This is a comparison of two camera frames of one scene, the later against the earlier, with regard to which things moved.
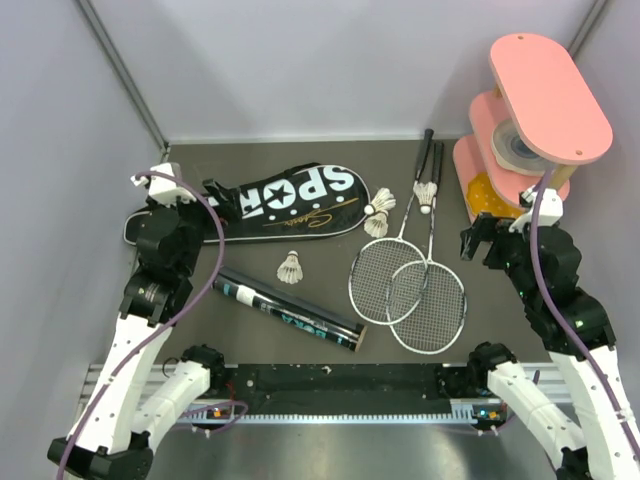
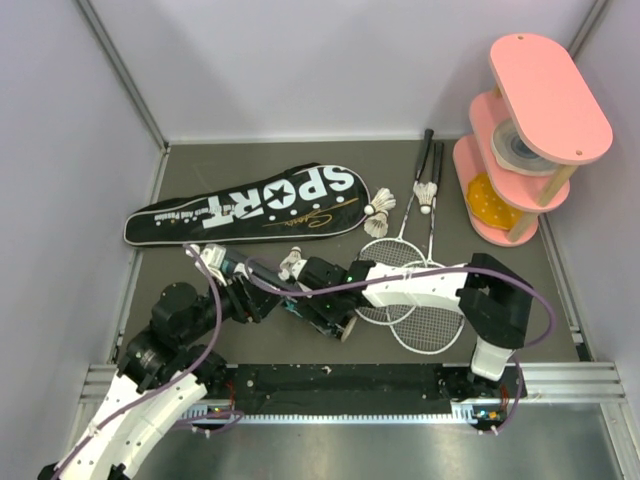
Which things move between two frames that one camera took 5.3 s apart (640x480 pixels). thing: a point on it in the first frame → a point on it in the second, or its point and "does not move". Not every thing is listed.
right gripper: [488, 227] → [311, 306]
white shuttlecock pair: [383, 202] does not move
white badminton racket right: [426, 305] does not move
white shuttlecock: [425, 193] does not move
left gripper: [228, 194] → [250, 300]
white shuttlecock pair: [377, 224] does not move
